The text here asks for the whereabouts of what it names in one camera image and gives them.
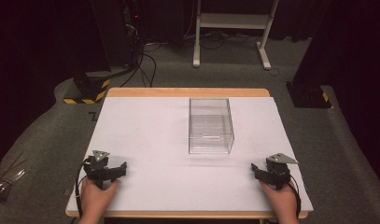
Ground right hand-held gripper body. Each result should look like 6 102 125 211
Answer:
261 152 300 190

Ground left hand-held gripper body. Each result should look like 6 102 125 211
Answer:
83 149 118 190

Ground person's left hand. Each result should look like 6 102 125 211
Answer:
79 177 120 220

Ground person's right hand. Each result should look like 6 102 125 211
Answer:
260 181 300 222

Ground white table mat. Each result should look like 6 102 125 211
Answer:
66 96 315 214

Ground clear plastic box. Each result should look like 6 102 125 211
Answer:
188 97 235 155

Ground black stand with striped base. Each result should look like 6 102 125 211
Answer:
63 0 112 105

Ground black stand with dark base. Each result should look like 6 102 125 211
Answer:
285 0 333 109

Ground metal rods bundle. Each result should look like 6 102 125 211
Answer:
0 150 28 201

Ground wooden table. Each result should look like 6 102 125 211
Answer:
64 87 315 220

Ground dark equipment rack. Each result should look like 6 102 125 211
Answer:
121 0 145 68

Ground white metal stand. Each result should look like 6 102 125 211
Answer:
192 0 280 71

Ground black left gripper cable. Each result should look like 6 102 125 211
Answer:
74 157 92 219

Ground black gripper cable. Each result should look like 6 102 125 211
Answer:
74 157 92 219
286 175 303 219

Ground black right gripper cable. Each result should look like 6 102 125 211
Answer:
286 175 303 219

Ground black floor cables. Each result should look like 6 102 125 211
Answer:
120 43 158 89

